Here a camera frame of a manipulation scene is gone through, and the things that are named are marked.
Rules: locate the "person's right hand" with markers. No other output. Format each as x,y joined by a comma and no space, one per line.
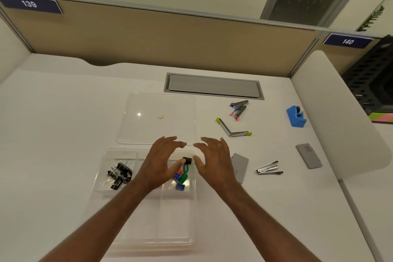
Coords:
218,166

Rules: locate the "person's left hand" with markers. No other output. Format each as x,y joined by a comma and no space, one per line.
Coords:
155,163

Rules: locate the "person's right little finger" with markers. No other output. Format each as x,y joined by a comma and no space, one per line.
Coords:
228,152

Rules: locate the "person's right middle finger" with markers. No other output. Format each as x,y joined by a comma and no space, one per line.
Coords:
209,140

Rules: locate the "person's left thumb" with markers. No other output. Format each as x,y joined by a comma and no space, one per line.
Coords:
175,169

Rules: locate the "person's left middle finger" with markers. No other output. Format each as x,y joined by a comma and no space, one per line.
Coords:
169,139

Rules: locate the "person's right thumb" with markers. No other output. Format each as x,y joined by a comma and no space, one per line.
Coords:
199,165

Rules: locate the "person's left forearm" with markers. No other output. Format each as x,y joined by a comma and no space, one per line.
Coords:
101,222

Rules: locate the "person's right forearm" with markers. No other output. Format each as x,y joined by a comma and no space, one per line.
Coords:
264,225

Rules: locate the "blue plastic clip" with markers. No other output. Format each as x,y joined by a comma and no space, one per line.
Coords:
176,175

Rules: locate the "green plastic clip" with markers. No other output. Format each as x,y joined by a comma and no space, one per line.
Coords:
183,178
185,167

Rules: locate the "black plastic clip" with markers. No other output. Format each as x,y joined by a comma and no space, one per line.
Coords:
187,160

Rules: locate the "grey flat staple box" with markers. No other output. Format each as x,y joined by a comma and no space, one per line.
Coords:
308,156
241,168

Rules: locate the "green-tipped open stapler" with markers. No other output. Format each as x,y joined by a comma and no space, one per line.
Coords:
228,128

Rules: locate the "clear plastic lid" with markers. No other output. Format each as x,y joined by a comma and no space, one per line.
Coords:
153,105

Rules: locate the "pink-tipped small stapler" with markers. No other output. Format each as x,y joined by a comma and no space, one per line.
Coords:
239,112

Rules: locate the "silver black staple remover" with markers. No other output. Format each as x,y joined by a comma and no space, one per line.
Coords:
268,169

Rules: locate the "blue-tipped small stapler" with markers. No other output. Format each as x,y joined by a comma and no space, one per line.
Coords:
240,104

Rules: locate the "clear plastic organizer box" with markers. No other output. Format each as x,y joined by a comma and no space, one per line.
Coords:
147,212

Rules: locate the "pile of black binder clips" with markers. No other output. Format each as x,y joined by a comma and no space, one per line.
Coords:
119,175

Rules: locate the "blue tape dispenser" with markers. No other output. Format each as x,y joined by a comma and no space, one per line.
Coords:
295,117

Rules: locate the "beige desk partition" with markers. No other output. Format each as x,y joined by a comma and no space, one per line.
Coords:
169,40

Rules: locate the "white rounded divider panel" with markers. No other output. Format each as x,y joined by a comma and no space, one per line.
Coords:
334,111

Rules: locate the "colourful sticky note pad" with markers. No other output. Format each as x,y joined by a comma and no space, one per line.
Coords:
382,117

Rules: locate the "black perforated crate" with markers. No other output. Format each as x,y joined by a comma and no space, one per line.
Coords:
368,77

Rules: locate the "blue desk number sign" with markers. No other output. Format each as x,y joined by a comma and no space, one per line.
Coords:
29,4
347,41

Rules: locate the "green plant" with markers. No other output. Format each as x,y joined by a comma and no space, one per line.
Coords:
373,17

